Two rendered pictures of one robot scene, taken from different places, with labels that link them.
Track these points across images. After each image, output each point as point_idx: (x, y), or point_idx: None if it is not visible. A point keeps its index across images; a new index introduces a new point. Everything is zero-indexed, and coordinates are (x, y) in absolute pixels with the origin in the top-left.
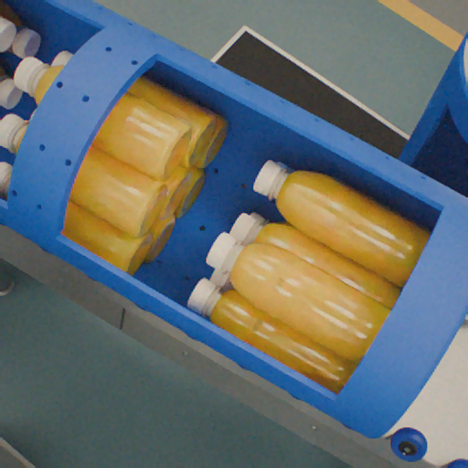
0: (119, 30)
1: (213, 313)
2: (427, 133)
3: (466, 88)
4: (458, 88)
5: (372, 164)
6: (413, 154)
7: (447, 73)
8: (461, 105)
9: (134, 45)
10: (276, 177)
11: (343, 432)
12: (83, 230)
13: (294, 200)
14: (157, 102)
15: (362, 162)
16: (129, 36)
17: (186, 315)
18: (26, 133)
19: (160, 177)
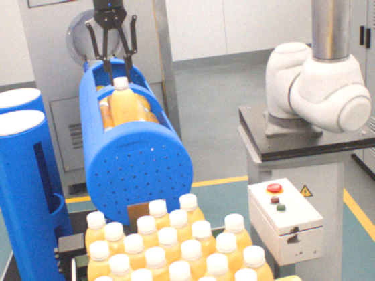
0: (95, 98)
1: (146, 106)
2: (37, 168)
3: (31, 128)
4: (31, 133)
5: (92, 75)
6: (40, 187)
7: (21, 148)
8: (36, 133)
9: (98, 93)
10: (103, 102)
11: None
12: (151, 116)
13: (106, 97)
14: (104, 110)
15: (92, 75)
16: (95, 96)
17: (152, 92)
18: (142, 90)
19: None
